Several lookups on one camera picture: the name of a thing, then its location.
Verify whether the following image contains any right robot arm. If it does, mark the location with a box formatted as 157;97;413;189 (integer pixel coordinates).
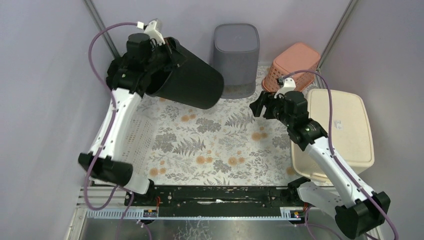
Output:
249;91;393;240

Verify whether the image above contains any black round waste bin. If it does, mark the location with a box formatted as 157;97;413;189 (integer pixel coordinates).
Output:
145;37;224;110

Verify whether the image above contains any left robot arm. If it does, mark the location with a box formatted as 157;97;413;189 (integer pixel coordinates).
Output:
78;87;155;206

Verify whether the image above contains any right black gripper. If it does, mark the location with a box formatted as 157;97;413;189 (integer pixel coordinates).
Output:
248;90;293;127

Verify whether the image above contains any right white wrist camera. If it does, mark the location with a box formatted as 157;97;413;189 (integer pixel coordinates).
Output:
274;76;296;99

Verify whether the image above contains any grey ribbed waste bin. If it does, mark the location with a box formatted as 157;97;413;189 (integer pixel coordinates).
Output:
211;23;260;99

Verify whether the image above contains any pink perforated plastic basket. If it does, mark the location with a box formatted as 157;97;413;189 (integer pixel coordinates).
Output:
261;42;321;92

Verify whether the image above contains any purple cable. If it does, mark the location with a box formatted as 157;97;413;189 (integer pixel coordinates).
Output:
279;69;400;240
82;22;140;240

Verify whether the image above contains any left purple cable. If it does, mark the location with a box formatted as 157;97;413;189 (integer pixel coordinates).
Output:
82;22;140;240

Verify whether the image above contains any aluminium frame rail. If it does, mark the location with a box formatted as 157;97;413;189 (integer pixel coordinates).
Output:
76;186;374;221

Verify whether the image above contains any cream plastic laundry basket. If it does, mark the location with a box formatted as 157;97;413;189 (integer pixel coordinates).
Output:
305;89;375;174

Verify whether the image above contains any white perforated plastic basket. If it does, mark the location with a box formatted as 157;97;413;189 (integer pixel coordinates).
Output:
96;109;157;176

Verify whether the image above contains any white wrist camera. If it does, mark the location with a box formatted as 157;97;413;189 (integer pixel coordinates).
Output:
136;18;166;45
274;76;296;99

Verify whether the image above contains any floral patterned table mat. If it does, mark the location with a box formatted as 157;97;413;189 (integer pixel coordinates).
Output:
137;66;298;186

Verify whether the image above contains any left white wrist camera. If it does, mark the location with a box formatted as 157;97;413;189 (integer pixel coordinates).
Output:
136;18;166;45

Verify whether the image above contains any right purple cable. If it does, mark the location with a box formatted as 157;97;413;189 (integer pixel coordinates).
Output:
279;69;400;240

